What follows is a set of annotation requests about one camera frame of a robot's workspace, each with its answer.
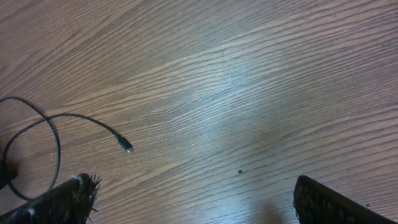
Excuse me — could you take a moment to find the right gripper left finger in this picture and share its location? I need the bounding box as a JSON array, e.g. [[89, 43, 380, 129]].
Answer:
[[1, 173, 101, 224]]

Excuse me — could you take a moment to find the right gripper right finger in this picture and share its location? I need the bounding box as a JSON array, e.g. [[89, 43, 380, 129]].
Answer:
[[293, 175, 397, 224]]

